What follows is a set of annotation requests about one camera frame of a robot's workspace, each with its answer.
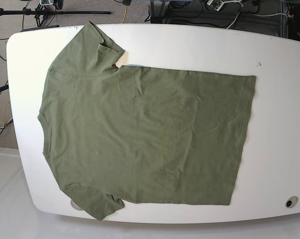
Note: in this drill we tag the table grommet hole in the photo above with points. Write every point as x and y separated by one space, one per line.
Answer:
291 202
75 206

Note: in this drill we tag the left table grommet hole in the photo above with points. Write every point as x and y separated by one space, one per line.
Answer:
75 206

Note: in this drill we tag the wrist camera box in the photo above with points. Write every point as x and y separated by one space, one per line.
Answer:
46 2
215 4

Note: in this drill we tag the right table grommet hole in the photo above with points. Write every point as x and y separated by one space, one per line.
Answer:
291 202

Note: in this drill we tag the black tripod stand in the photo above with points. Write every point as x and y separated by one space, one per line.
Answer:
42 12

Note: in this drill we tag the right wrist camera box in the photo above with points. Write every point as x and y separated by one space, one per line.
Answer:
46 2

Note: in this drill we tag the olive green T-shirt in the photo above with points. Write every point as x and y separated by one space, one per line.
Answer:
140 134

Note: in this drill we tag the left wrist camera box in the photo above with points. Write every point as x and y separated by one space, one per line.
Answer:
215 4

